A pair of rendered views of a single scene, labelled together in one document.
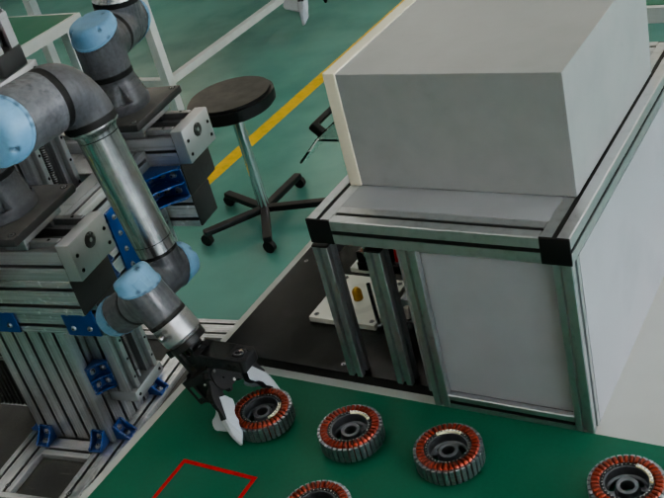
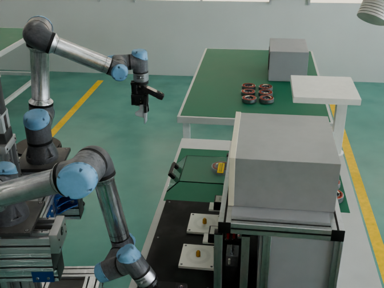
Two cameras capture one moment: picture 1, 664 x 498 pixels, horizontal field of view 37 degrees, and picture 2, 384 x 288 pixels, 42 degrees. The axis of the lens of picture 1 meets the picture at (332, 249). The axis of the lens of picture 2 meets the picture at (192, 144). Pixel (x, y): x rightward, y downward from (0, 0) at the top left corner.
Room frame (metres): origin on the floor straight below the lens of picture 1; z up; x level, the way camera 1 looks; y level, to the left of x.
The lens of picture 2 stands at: (0.18, 0.83, 2.15)
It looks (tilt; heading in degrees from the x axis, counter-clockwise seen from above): 26 degrees down; 331
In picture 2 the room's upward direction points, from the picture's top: 1 degrees counter-clockwise
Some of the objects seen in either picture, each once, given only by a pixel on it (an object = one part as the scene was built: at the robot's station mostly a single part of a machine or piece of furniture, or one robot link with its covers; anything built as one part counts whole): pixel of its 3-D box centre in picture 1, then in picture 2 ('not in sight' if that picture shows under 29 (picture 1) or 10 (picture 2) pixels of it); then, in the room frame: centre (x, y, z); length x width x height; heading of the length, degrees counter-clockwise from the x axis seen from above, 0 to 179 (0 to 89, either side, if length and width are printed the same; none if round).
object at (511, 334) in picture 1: (500, 337); (298, 271); (1.25, -0.22, 0.91); 0.28 x 0.03 x 0.32; 53
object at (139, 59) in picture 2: not in sight; (139, 61); (2.34, -0.10, 1.45); 0.09 x 0.08 x 0.11; 69
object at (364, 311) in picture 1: (359, 300); (198, 256); (1.65, -0.02, 0.78); 0.15 x 0.15 x 0.01; 53
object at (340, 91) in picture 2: not in sight; (319, 123); (2.12, -1.11, 0.98); 0.37 x 0.35 x 0.46; 143
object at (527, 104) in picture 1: (496, 72); (280, 158); (1.54, -0.35, 1.22); 0.44 x 0.39 x 0.20; 143
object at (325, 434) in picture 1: (351, 433); not in sight; (1.29, 0.05, 0.77); 0.11 x 0.11 x 0.04
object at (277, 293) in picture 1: (393, 274); (204, 243); (1.74, -0.11, 0.76); 0.64 x 0.47 x 0.02; 143
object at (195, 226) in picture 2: not in sight; (204, 223); (1.85, -0.17, 0.78); 0.15 x 0.15 x 0.01; 53
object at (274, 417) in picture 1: (263, 414); not in sight; (1.40, 0.20, 0.77); 0.11 x 0.11 x 0.04
